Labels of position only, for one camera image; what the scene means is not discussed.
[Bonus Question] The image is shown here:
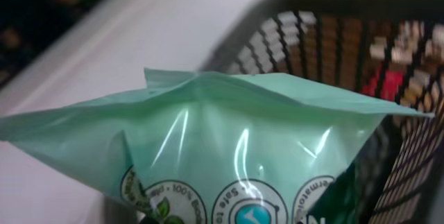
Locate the red spaghetti pasta packet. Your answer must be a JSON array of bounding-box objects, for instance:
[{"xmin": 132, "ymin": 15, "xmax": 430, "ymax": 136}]
[{"xmin": 361, "ymin": 69, "xmax": 404, "ymax": 101}]

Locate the mint green wipes packet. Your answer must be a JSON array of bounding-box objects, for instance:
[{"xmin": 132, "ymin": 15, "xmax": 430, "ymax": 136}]
[{"xmin": 1, "ymin": 70, "xmax": 418, "ymax": 223}]

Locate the grey plastic mesh basket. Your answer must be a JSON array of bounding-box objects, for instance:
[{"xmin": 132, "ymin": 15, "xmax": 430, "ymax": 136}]
[{"xmin": 203, "ymin": 0, "xmax": 443, "ymax": 223}]

